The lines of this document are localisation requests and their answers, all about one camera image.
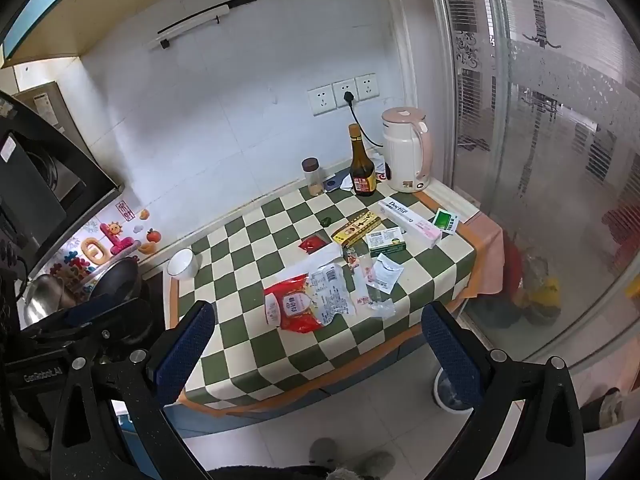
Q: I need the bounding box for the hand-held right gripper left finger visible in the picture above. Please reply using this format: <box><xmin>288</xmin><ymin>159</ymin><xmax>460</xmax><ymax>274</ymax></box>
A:
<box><xmin>50</xmin><ymin>301</ymin><xmax>217</xmax><ymax>480</ymax></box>

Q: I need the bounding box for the dark bag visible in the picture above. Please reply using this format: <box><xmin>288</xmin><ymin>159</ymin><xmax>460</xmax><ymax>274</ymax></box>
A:
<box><xmin>467</xmin><ymin>295</ymin><xmax>526</xmax><ymax>331</ymax></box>

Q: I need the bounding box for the frosted glass sliding door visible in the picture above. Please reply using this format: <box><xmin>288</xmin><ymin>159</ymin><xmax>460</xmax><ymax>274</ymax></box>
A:
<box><xmin>432</xmin><ymin>0</ymin><xmax>640</xmax><ymax>376</ymax></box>

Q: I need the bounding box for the pink cloth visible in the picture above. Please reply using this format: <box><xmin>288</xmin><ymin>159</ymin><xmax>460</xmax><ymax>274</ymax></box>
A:
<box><xmin>457</xmin><ymin>180</ymin><xmax>505</xmax><ymax>296</ymax></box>

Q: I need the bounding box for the steel pot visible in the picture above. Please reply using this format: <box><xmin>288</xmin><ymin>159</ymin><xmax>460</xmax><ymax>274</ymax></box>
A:
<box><xmin>22</xmin><ymin>274</ymin><xmax>76</xmax><ymax>326</ymax></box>

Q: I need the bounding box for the dark sauce bottle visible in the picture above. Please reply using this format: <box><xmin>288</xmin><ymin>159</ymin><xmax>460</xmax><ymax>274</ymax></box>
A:
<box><xmin>348</xmin><ymin>123</ymin><xmax>377</xmax><ymax>197</ymax></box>

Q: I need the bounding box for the green white sachet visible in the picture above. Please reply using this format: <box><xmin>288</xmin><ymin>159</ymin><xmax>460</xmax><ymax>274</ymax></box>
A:
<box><xmin>431</xmin><ymin>207</ymin><xmax>462</xmax><ymax>235</ymax></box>

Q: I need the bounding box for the green white checkered tablecloth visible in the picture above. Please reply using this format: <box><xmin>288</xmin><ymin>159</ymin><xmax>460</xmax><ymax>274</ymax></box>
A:
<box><xmin>167</xmin><ymin>180</ymin><xmax>483</xmax><ymax>418</ymax></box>

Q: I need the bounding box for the white pink electric kettle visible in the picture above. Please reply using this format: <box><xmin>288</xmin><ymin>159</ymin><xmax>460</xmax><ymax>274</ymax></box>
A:
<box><xmin>381</xmin><ymin>106</ymin><xmax>434</xmax><ymax>194</ymax></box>

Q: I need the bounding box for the red container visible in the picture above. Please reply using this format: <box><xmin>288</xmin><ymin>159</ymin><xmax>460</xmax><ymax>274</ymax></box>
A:
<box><xmin>502</xmin><ymin>232</ymin><xmax>526</xmax><ymax>306</ymax></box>

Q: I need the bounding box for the crumpled clear plastic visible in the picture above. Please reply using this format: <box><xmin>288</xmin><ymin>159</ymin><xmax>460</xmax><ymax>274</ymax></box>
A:
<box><xmin>367</xmin><ymin>297</ymin><xmax>398</xmax><ymax>318</ymax></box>

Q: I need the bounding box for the steel duct cover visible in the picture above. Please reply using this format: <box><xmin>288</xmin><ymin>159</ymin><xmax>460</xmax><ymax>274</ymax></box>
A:
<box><xmin>12</xmin><ymin>81</ymin><xmax>88</xmax><ymax>161</ymax></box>

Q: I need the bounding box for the colourful fruit wall sticker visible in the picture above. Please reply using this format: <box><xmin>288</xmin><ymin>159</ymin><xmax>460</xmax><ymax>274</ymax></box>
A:
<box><xmin>55</xmin><ymin>197</ymin><xmax>161</xmax><ymax>291</ymax></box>

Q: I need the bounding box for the yellow bag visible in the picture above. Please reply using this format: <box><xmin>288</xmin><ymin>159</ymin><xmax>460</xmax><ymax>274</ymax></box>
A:
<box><xmin>520</xmin><ymin>270</ymin><xmax>561</xmax><ymax>326</ymax></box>

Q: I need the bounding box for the wooden wall cabinet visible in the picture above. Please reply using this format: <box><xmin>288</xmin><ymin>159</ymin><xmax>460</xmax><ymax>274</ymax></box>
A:
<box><xmin>0</xmin><ymin>0</ymin><xmax>211</xmax><ymax>68</ymax></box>

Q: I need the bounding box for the coat rack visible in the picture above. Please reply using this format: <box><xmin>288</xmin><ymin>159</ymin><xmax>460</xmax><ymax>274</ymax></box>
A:
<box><xmin>515</xmin><ymin>0</ymin><xmax>563</xmax><ymax>51</ymax></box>

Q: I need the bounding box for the clear wrapper with red print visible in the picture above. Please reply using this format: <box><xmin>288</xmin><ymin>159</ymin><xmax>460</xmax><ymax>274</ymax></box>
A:
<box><xmin>345</xmin><ymin>252</ymin><xmax>381</xmax><ymax>306</ymax></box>

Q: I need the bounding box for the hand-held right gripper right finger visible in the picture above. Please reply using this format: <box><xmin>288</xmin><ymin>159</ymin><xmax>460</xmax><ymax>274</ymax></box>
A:
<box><xmin>421</xmin><ymin>302</ymin><xmax>587</xmax><ymax>480</ymax></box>

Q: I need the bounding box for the spice jar with brown lid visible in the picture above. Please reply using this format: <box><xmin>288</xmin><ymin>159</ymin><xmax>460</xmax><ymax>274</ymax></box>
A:
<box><xmin>301</xmin><ymin>157</ymin><xmax>326</xmax><ymax>197</ymax></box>

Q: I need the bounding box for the person's left forearm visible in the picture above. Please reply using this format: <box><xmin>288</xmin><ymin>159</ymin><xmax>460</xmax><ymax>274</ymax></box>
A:
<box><xmin>0</xmin><ymin>395</ymin><xmax>51</xmax><ymax>466</ymax></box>

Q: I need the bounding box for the white wall socket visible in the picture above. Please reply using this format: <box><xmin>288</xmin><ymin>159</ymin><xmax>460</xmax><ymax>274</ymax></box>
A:
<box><xmin>307</xmin><ymin>85</ymin><xmax>334</xmax><ymax>117</ymax></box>
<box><xmin>355</xmin><ymin>74</ymin><xmax>380</xmax><ymax>102</ymax></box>
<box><xmin>332</xmin><ymin>79</ymin><xmax>359</xmax><ymax>109</ymax></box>

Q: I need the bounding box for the clear plastic bag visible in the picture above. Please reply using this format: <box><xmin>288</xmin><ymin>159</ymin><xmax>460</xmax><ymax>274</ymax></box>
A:
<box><xmin>272</xmin><ymin>243</ymin><xmax>351</xmax><ymax>286</ymax></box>

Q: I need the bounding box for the yellow patterned box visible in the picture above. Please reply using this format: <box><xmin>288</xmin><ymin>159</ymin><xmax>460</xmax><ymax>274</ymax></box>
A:
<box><xmin>331</xmin><ymin>210</ymin><xmax>383</xmax><ymax>248</ymax></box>

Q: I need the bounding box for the clear printed plastic wrapper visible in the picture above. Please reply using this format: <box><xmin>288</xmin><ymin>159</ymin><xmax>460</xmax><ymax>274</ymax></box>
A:
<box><xmin>307</xmin><ymin>262</ymin><xmax>358</xmax><ymax>321</ymax></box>

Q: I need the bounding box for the black range hood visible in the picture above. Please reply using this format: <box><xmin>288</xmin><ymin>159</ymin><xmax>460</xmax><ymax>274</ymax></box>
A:
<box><xmin>0</xmin><ymin>91</ymin><xmax>124</xmax><ymax>271</ymax></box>

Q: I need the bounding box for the black white wall rack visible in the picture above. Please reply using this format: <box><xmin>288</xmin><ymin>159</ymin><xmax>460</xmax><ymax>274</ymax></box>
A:
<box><xmin>146</xmin><ymin>0</ymin><xmax>258</xmax><ymax>52</ymax></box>

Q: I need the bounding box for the grey fuzzy slipper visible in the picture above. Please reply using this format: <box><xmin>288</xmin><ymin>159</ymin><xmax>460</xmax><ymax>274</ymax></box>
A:
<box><xmin>345</xmin><ymin>451</ymin><xmax>397</xmax><ymax>478</ymax></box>
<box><xmin>580</xmin><ymin>387</ymin><xmax>626</xmax><ymax>433</ymax></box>

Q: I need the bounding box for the dark blue pouch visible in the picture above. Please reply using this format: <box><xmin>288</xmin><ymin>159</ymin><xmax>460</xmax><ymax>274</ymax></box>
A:
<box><xmin>322</xmin><ymin>170</ymin><xmax>353</xmax><ymax>192</ymax></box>

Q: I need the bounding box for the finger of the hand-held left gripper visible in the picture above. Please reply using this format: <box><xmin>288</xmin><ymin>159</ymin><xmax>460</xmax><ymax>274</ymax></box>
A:
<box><xmin>20</xmin><ymin>294</ymin><xmax>156</xmax><ymax>356</ymax></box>

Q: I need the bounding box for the black plug with cable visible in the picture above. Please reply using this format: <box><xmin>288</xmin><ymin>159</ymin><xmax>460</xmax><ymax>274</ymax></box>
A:
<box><xmin>342</xmin><ymin>91</ymin><xmax>386</xmax><ymax>153</ymax></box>

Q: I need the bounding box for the white trash bin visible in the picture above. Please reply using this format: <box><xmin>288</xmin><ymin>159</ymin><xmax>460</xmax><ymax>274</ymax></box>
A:
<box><xmin>432</xmin><ymin>365</ymin><xmax>483</xmax><ymax>416</ymax></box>

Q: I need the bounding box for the red snack bag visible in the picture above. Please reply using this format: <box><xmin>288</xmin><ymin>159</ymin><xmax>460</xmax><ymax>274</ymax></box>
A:
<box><xmin>263</xmin><ymin>274</ymin><xmax>326</xmax><ymax>333</ymax></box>

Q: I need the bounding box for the long white pink box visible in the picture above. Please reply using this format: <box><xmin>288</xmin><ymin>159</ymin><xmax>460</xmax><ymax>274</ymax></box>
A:
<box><xmin>377</xmin><ymin>197</ymin><xmax>443</xmax><ymax>250</ymax></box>

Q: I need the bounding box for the green white medicine box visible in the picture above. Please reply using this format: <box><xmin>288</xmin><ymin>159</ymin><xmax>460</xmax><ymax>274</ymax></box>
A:
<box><xmin>365</xmin><ymin>227</ymin><xmax>408</xmax><ymax>253</ymax></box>

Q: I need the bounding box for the dark wok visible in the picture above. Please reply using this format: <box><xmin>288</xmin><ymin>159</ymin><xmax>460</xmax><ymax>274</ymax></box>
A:
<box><xmin>87</xmin><ymin>255</ymin><xmax>143</xmax><ymax>306</ymax></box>

